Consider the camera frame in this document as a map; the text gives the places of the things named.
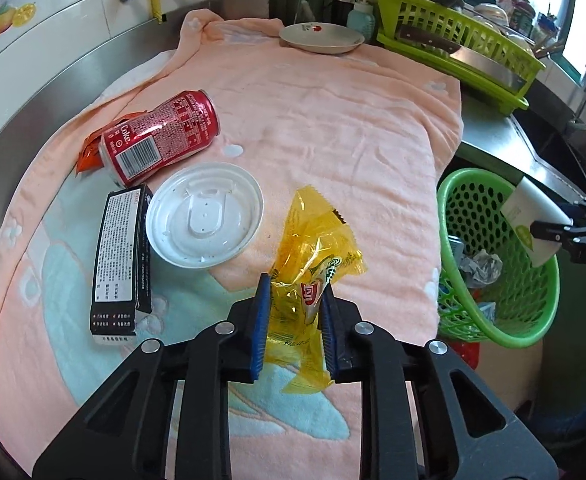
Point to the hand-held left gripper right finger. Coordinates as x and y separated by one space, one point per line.
329 330

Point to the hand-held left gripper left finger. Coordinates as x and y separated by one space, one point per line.
264 320

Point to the white paper cup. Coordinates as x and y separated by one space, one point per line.
528 210

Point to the silver foil wrapper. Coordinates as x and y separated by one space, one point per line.
480 267

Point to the blue and white can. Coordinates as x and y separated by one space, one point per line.
455 249

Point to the yellow plastic snack wrapper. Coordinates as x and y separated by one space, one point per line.
318 230

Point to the green plastic mesh basket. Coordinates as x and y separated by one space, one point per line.
453 190

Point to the stainless steel sink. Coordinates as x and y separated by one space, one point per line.
558 145

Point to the white round plastic lid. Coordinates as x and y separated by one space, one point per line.
203 215

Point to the black and white box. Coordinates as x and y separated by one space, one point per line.
118 240

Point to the pink flower-print towel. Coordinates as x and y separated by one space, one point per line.
323 120

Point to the red soda can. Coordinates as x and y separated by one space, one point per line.
163 130

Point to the white ceramic bowl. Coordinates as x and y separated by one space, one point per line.
488 11

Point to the orange snack packet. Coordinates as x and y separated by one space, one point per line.
89 153

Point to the green plastic dish rack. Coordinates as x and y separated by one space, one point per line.
423 15

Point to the white ceramic plate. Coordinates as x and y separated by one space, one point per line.
323 40

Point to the teal soap bottle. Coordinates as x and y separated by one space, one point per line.
360 17

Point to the green glass jar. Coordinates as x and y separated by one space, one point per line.
304 2

